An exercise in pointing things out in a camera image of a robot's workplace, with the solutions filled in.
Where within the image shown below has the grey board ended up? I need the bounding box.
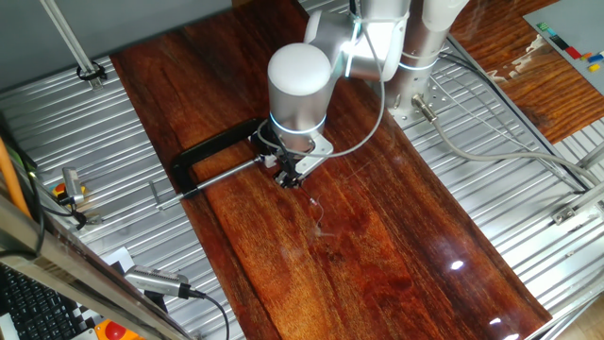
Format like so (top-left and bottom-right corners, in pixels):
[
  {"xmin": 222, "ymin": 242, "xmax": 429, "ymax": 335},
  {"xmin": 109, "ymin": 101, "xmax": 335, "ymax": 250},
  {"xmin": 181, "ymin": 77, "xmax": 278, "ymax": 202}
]
[{"xmin": 522, "ymin": 0, "xmax": 604, "ymax": 96}]

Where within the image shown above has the orange tube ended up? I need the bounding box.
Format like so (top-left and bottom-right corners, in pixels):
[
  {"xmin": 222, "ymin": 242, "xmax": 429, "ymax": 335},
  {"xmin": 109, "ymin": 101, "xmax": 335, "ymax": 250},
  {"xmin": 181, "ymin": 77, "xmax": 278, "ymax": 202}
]
[{"xmin": 0, "ymin": 136, "xmax": 32, "ymax": 219}]

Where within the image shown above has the checkered marker sheet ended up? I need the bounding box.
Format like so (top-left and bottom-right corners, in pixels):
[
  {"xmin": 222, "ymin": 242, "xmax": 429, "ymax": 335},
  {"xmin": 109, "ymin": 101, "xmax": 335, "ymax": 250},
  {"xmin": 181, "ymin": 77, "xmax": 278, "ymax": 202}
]
[{"xmin": 70, "ymin": 245, "xmax": 138, "ymax": 340}]

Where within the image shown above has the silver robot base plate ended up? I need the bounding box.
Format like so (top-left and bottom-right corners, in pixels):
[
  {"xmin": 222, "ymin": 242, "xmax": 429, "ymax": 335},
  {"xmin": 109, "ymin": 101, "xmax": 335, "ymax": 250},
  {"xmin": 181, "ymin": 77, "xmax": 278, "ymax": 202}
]
[{"xmin": 386, "ymin": 42, "xmax": 478, "ymax": 131}]

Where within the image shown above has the silver camera mount bracket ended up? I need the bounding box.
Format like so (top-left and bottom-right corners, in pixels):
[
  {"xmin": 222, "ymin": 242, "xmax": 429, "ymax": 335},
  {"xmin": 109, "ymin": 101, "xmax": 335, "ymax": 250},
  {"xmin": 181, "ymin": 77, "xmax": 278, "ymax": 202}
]
[{"xmin": 61, "ymin": 166, "xmax": 104, "ymax": 227}]

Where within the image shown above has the black camera cable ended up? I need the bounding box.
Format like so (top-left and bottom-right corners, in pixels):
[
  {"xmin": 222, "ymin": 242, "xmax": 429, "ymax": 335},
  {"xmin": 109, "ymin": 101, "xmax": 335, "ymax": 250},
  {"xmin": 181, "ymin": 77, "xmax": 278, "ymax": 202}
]
[{"xmin": 188, "ymin": 288, "xmax": 231, "ymax": 340}]

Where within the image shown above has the silver aluminium pole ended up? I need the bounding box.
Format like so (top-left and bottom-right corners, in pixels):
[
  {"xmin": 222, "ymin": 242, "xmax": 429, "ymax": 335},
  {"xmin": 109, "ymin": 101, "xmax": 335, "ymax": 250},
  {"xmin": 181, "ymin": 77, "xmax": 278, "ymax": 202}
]
[{"xmin": 40, "ymin": 0, "xmax": 108, "ymax": 92}]

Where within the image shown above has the steel frame beam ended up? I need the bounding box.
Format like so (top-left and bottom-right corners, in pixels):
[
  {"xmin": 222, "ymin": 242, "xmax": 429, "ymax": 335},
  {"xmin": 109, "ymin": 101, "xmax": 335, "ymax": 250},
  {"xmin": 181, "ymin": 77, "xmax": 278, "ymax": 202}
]
[{"xmin": 0, "ymin": 191, "xmax": 193, "ymax": 340}]

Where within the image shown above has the orange emergency stop box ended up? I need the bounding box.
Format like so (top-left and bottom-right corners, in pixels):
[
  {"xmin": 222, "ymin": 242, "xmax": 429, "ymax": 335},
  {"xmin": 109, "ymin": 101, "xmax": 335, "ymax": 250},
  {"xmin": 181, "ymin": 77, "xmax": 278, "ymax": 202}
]
[{"xmin": 92, "ymin": 318, "xmax": 146, "ymax": 340}]

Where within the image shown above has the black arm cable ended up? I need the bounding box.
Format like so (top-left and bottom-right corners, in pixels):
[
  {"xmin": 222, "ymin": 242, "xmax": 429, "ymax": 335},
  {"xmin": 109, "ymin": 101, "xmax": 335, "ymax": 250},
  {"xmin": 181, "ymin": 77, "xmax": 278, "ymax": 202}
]
[{"xmin": 254, "ymin": 0, "xmax": 589, "ymax": 195}]

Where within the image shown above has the black keyboard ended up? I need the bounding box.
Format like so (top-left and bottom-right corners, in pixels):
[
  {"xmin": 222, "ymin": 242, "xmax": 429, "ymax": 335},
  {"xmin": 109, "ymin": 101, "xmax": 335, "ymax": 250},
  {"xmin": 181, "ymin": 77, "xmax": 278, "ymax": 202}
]
[{"xmin": 0, "ymin": 263, "xmax": 93, "ymax": 340}]

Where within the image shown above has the aluminium profile bracket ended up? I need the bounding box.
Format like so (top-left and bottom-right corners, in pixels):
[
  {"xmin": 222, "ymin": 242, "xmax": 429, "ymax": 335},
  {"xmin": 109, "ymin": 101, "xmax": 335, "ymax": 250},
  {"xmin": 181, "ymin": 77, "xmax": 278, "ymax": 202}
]
[{"xmin": 550, "ymin": 181, "xmax": 604, "ymax": 226}]

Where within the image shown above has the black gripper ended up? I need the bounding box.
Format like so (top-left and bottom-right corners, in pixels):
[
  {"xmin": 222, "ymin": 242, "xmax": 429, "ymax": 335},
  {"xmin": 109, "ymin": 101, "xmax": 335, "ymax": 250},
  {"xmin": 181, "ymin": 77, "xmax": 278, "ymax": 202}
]
[{"xmin": 270, "ymin": 140, "xmax": 308, "ymax": 191}]

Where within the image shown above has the black C-clamp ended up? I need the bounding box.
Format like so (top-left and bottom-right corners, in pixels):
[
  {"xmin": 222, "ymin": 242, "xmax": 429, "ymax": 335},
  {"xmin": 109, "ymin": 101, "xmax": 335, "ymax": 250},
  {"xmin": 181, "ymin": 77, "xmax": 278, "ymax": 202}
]
[{"xmin": 149, "ymin": 117, "xmax": 265, "ymax": 212}]

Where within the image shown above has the thin grey cable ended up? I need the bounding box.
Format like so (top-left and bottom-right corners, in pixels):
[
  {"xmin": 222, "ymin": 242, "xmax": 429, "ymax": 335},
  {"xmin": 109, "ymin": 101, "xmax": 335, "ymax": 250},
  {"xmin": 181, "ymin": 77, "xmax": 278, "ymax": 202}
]
[{"xmin": 254, "ymin": 25, "xmax": 387, "ymax": 160}]

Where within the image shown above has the silver ribbed camera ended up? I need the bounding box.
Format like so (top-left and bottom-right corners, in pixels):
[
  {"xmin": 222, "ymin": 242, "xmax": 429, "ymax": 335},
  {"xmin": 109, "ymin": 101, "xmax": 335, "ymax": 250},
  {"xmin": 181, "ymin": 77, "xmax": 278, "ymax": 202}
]
[{"xmin": 124, "ymin": 263, "xmax": 193, "ymax": 300}]

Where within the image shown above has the thick grey cable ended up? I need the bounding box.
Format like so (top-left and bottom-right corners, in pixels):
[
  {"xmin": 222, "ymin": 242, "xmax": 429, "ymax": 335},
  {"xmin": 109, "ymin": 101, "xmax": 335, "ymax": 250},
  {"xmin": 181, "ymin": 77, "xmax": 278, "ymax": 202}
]
[{"xmin": 411, "ymin": 93, "xmax": 604, "ymax": 186}]

